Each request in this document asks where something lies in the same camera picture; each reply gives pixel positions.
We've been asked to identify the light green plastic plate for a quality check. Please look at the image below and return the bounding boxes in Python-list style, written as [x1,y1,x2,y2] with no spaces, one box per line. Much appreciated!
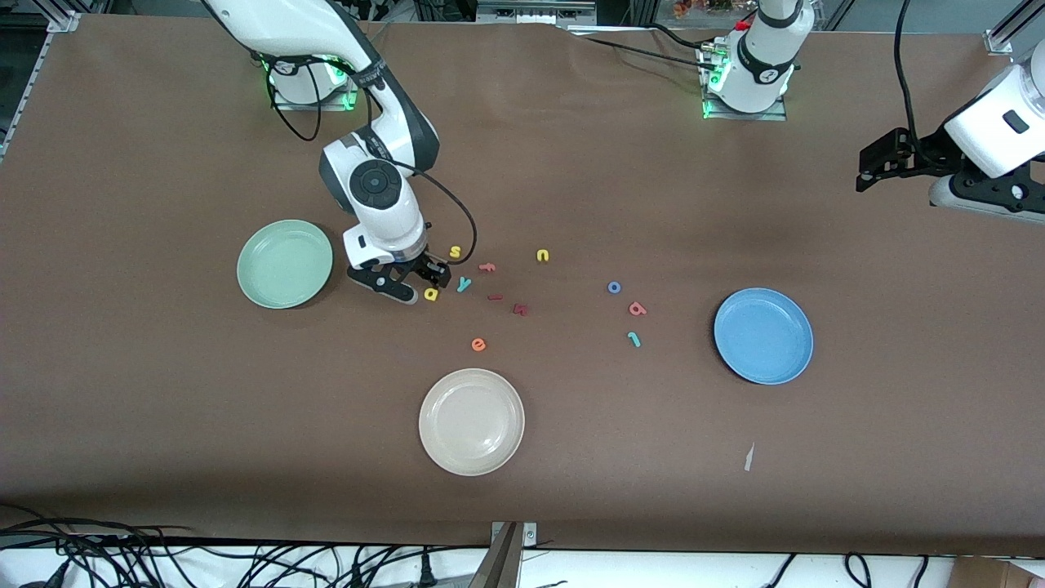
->
[237,219,334,310]

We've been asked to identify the beige plastic plate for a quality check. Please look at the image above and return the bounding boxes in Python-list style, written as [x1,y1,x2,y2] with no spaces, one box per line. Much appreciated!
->
[419,368,526,477]

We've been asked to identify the blue plastic plate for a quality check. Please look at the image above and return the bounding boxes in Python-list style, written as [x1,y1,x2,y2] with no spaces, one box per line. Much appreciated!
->
[714,287,815,385]

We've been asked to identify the grey power strip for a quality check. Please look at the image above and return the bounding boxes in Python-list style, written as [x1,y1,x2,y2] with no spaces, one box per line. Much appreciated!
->
[478,0,597,20]

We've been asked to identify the metal table leg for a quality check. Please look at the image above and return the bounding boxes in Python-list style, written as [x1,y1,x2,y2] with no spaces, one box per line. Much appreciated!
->
[467,521,540,588]

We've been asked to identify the brown cardboard box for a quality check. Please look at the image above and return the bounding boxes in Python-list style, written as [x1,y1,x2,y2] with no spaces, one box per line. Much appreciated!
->
[951,557,1045,588]

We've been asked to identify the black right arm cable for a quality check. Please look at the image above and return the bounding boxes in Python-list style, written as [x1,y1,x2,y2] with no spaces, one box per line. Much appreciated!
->
[260,49,479,267]

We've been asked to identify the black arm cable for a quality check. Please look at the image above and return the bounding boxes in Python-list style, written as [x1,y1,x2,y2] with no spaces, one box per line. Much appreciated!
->
[260,49,479,267]
[893,0,928,145]

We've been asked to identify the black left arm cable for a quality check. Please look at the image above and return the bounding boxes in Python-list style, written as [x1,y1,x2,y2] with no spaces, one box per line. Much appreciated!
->
[893,0,928,145]

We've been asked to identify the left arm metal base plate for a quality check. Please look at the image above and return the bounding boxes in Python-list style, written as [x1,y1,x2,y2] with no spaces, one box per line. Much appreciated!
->
[702,96,789,123]

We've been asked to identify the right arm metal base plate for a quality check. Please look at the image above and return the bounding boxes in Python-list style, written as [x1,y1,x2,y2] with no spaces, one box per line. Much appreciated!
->
[271,80,358,112]

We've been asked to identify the black table cable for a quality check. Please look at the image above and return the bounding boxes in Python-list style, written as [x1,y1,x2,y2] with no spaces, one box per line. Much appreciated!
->
[581,34,719,73]
[649,23,719,51]

